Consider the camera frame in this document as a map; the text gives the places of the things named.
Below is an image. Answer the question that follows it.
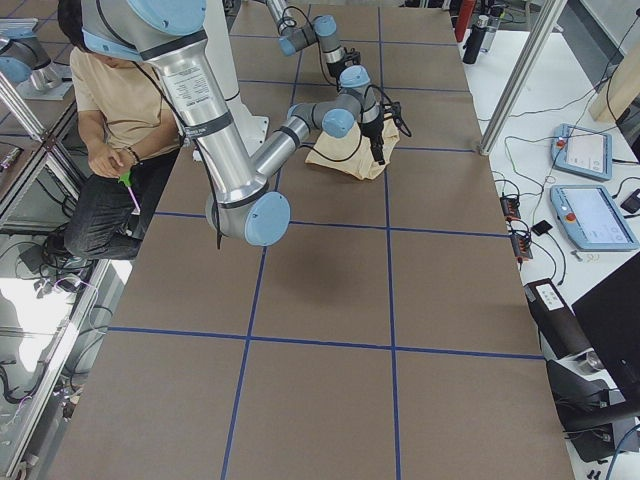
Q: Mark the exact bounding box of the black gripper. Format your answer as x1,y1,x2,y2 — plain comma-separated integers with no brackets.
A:
327,47,361,79
363,101,403,165

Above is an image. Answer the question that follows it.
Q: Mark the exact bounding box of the cream long-sleeve printed shirt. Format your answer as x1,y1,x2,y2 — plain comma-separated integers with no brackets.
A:
305,120,400,180

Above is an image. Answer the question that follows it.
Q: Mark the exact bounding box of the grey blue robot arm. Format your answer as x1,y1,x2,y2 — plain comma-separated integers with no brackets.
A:
81,1,410,247
263,0,361,87

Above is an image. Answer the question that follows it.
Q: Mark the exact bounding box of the spare grey robot arm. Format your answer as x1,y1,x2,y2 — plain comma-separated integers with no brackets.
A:
1,18,72,101

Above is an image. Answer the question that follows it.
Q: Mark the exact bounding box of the black water bottle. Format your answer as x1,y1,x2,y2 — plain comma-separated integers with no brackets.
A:
462,15,489,65

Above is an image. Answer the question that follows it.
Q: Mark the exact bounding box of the red bottle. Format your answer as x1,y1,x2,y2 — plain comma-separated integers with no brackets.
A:
454,0,476,43

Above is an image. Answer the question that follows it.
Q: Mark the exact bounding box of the upper orange black adapter box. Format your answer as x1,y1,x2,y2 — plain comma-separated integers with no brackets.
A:
500,195,521,221

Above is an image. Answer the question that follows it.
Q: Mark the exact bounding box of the orange black adapter box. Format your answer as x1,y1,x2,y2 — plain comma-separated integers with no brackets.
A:
500,195,521,221
510,232,533,263

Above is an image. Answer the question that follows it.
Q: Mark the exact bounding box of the clear water bottle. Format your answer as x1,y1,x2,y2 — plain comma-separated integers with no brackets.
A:
480,4,505,53

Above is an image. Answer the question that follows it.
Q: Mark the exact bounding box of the lower orange black adapter box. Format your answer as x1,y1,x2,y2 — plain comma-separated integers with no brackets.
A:
510,232,533,263

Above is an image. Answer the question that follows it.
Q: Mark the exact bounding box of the small black square pad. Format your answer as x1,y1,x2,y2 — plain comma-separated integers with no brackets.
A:
531,220,553,236

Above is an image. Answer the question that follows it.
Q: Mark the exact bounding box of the upper blue teach pendant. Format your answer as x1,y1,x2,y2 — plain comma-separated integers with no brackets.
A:
551,123,613,181

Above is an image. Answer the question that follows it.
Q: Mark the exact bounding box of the blue teach pendant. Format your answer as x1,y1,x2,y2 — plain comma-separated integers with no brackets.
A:
551,123,613,181
550,185,639,252

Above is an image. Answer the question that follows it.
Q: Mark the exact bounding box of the lower blue teach pendant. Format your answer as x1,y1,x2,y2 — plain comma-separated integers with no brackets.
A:
550,185,639,252

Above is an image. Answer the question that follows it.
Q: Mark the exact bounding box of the seated person in tan shirt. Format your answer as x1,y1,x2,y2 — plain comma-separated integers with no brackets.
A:
58,1,181,260

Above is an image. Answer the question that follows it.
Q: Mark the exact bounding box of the wooden beam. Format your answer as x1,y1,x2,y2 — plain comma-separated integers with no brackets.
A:
589,42,639,123

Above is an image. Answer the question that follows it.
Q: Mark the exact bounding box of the green pink handheld stick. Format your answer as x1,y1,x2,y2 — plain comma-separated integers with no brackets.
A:
118,171,141,216

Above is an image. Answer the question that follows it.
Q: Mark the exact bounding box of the dark brown box with label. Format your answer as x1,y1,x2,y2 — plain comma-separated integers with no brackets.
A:
524,279,593,359

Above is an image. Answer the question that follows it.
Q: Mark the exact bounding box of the black monitor on stand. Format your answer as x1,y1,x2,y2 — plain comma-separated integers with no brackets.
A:
546,255,639,462

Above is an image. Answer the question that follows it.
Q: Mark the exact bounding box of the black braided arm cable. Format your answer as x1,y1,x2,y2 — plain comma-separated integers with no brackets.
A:
297,83,414,164
275,3,321,36

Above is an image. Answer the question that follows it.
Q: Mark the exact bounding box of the aluminium frame post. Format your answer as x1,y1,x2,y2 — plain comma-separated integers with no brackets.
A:
477,0,567,156

